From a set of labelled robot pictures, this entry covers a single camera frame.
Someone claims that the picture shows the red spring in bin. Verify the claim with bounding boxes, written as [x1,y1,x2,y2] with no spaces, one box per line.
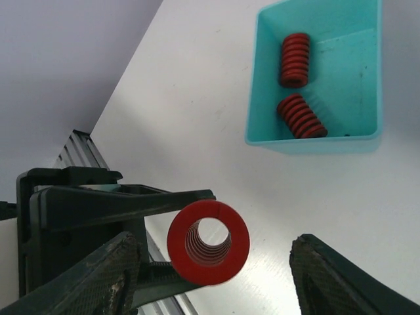
[276,93,328,139]
[280,33,310,89]

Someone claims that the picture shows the teal plastic bin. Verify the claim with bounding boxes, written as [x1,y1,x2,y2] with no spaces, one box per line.
[245,1,383,154]

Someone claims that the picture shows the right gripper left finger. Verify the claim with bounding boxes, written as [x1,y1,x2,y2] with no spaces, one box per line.
[1,232,139,314]

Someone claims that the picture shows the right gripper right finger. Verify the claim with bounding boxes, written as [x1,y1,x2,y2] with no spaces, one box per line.
[289,234,419,314]

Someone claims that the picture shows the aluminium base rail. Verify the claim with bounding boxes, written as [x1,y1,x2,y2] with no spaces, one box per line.
[54,131,198,315]

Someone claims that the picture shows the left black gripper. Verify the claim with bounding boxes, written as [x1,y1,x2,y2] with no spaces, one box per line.
[1,167,216,295]

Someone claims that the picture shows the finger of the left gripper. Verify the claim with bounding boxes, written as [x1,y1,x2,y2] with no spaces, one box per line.
[131,262,203,310]

